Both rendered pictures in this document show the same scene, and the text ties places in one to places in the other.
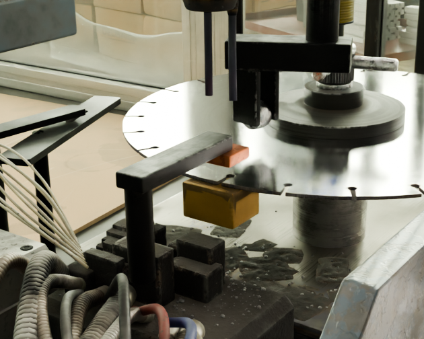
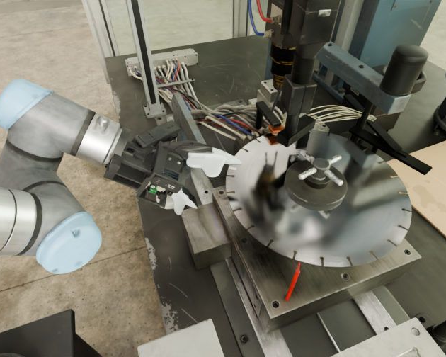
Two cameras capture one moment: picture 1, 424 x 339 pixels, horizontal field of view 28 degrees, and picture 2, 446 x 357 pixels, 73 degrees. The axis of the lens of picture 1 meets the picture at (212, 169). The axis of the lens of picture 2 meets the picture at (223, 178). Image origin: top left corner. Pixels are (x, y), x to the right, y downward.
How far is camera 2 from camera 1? 89 cm
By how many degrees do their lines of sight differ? 96
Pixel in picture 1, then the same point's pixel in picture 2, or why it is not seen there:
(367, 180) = (249, 156)
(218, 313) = not seen: hidden behind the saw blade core
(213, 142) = (270, 118)
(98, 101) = (420, 164)
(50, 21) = (379, 100)
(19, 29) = (369, 93)
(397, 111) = (294, 191)
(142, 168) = (261, 103)
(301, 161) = (274, 152)
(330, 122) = (294, 167)
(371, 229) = not seen: hidden behind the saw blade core
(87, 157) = not seen: outside the picture
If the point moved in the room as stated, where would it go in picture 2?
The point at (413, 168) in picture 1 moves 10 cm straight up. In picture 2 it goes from (249, 170) to (253, 128)
